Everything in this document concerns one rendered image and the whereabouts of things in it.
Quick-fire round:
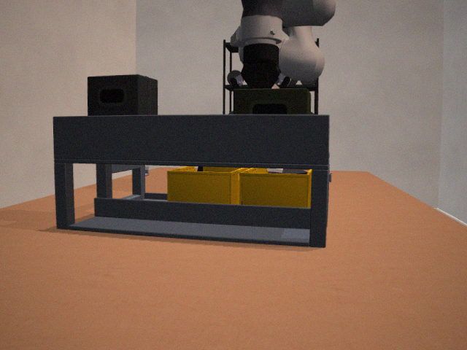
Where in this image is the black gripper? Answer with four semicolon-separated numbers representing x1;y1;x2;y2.
230;44;292;89

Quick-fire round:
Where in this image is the yellow bin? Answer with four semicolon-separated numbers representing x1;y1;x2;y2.
203;167;268;174
239;168;312;208
167;166;248;204

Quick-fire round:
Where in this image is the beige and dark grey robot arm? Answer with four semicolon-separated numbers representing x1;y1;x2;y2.
230;0;336;82

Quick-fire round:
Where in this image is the dark grey metal shelf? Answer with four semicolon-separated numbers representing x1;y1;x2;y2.
53;114;332;248

